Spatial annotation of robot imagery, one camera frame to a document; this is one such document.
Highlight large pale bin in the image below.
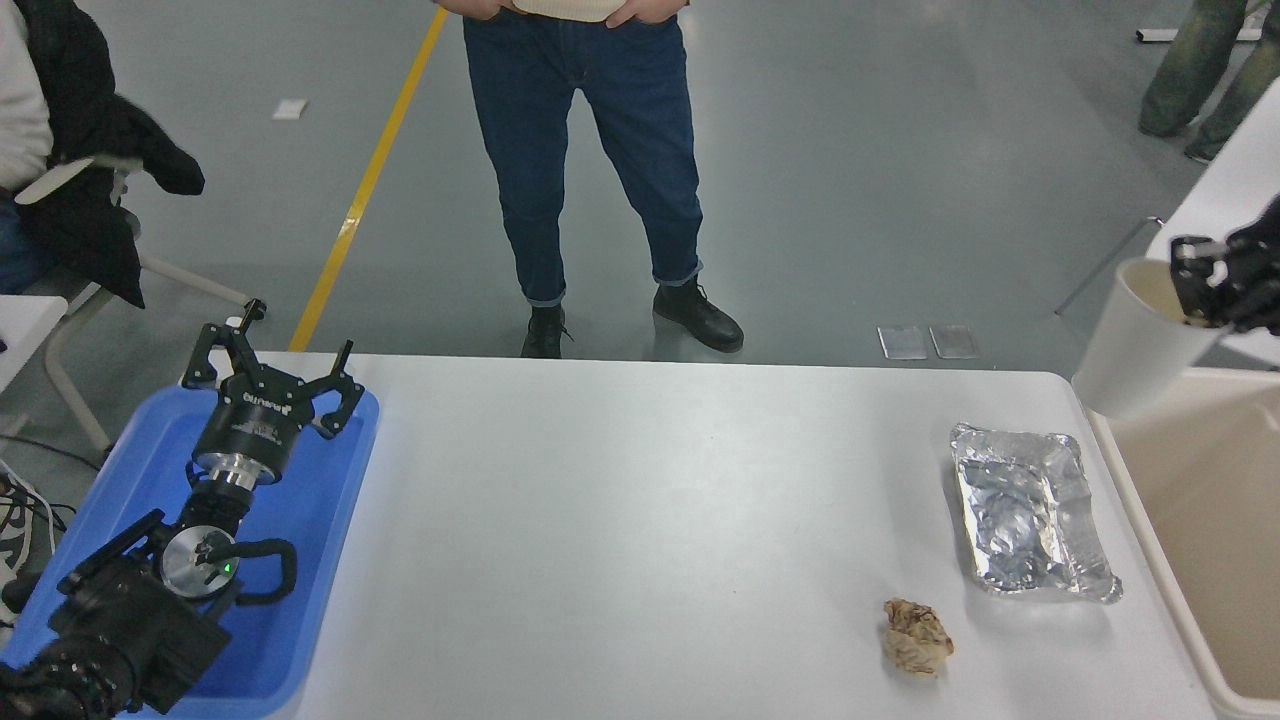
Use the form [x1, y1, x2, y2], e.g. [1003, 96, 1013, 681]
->
[1085, 365, 1280, 720]

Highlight black and white shoe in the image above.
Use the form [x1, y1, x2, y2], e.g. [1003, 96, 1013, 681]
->
[0, 476, 49, 579]

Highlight white chair with grey legs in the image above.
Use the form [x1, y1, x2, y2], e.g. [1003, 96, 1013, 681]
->
[1055, 100, 1280, 367]

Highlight standing person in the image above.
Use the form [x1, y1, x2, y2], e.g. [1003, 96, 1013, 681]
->
[435, 0, 745, 359]

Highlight white bar on floor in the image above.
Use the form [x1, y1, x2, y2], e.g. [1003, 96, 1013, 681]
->
[1135, 27, 1259, 44]

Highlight crumpled tan paper ball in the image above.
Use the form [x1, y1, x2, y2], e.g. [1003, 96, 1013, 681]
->
[882, 598, 955, 679]

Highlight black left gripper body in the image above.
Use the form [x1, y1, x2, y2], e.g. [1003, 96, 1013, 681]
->
[190, 362, 321, 480]

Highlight white paper cup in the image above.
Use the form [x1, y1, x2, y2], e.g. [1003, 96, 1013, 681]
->
[1072, 257, 1227, 421]

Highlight silver foil tray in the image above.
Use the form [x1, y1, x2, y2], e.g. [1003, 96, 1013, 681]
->
[950, 422, 1123, 603]

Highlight standing person's left hand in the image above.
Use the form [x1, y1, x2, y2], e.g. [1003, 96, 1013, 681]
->
[605, 0, 691, 29]

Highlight seated person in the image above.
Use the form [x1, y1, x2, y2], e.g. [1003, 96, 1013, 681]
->
[0, 0, 206, 306]

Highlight blue plastic tray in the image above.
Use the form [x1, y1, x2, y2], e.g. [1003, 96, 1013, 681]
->
[0, 385, 381, 719]

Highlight person beside white chair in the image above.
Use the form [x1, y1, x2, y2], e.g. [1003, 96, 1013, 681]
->
[1139, 0, 1280, 165]

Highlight thin black cable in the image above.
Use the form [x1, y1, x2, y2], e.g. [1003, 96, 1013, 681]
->
[0, 436, 104, 473]

